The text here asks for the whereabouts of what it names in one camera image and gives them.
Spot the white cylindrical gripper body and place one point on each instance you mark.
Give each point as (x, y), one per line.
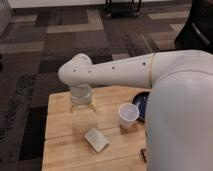
(81, 94)

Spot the white rectangular sponge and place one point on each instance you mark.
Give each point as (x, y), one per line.
(96, 139)

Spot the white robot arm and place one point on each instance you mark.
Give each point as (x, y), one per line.
(179, 110)

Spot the white paper cup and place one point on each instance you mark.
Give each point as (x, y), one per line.
(128, 114)

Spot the dark blue bowl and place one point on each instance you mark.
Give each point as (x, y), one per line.
(140, 100)

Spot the dark snack bar packet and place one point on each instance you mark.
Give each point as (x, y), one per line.
(143, 154)

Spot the black rolling cart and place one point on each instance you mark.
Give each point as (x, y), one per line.
(122, 8)

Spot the black office chair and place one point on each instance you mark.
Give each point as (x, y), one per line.
(197, 32)

